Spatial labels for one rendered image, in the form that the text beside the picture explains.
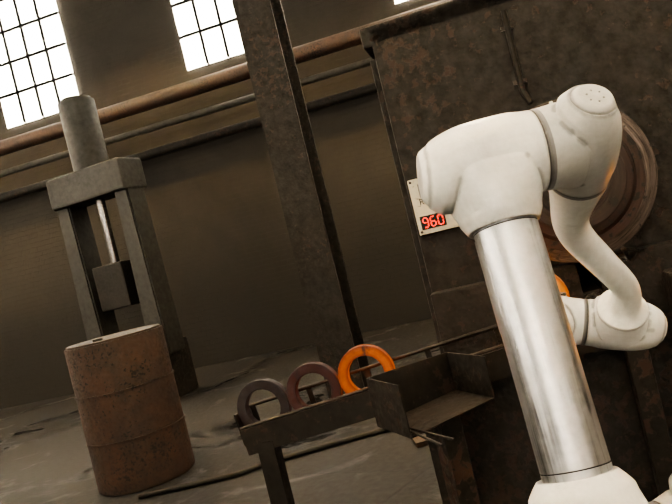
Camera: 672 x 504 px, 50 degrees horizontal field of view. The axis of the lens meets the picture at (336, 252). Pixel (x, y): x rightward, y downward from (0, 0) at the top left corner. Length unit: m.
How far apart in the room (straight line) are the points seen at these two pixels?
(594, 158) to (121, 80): 8.70
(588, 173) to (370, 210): 7.26
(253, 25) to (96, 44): 4.96
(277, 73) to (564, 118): 3.98
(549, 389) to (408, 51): 1.52
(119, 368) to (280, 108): 2.01
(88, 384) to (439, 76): 2.81
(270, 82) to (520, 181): 4.01
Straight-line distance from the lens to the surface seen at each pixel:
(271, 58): 5.03
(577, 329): 1.61
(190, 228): 9.08
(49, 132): 9.19
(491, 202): 1.08
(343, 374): 2.29
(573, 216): 1.30
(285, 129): 4.93
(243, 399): 2.41
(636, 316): 1.59
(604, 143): 1.15
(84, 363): 4.33
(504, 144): 1.11
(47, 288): 10.16
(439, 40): 2.37
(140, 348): 4.29
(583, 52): 2.36
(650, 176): 2.19
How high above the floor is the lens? 1.10
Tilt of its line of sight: 1 degrees down
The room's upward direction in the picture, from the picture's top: 14 degrees counter-clockwise
